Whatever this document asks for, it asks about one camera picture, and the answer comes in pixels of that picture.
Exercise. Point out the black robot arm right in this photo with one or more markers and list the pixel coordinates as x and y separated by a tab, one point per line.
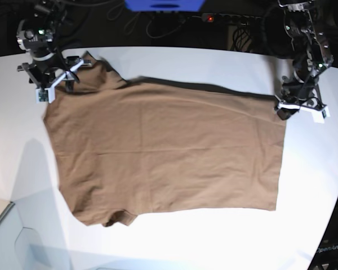
39	36

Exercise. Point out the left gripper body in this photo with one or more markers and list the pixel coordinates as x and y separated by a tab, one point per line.
292	101

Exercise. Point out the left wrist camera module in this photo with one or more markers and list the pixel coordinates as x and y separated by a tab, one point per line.
319	116

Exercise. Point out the brown t-shirt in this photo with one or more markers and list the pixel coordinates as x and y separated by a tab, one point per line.
129	148

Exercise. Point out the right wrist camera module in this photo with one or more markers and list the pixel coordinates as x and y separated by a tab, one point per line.
45	94

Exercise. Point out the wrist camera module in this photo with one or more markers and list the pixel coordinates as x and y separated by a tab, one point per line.
319	116
45	94

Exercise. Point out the blue plastic bin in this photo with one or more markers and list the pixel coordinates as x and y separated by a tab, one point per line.
164	5

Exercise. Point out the black power strip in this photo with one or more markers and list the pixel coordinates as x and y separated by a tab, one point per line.
230	19

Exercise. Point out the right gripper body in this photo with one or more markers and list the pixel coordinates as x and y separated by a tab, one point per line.
49	73

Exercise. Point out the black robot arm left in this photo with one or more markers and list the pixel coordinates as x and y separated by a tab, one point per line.
303	23

